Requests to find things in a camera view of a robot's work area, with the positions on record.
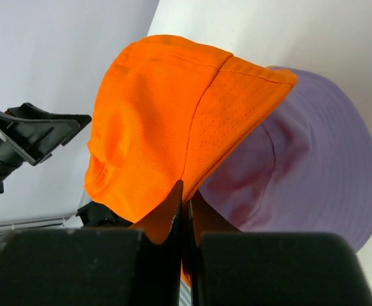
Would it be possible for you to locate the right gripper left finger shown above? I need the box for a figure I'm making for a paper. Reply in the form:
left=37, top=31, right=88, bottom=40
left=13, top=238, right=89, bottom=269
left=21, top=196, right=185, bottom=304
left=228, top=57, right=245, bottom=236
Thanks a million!
left=129, top=180, right=183, bottom=305

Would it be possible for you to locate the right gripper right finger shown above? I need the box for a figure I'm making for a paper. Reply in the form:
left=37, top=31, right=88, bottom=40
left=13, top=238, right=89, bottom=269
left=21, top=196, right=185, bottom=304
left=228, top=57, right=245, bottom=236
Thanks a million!
left=185, top=191, right=239, bottom=305

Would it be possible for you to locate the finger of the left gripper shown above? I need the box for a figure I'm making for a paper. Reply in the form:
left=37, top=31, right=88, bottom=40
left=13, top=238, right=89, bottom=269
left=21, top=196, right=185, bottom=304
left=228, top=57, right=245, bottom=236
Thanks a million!
left=0, top=103, right=92, bottom=166

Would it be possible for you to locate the orange bucket hat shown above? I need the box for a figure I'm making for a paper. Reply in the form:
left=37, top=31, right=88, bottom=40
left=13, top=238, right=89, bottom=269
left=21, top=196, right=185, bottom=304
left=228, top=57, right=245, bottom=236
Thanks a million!
left=83, top=34, right=299, bottom=288

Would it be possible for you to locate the lavender bucket hat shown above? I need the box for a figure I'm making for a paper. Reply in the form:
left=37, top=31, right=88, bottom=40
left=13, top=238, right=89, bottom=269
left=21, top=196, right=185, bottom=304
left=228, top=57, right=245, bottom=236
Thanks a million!
left=199, top=69, right=372, bottom=251

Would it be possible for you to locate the aluminium mounting rail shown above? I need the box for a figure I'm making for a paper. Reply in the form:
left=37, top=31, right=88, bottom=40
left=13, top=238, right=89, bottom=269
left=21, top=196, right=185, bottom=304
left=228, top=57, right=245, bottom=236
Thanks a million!
left=0, top=216, right=83, bottom=234

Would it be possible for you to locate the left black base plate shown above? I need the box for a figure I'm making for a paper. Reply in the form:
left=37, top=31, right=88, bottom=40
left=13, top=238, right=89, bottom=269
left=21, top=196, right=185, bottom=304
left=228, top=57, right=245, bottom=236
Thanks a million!
left=76, top=201, right=132, bottom=228

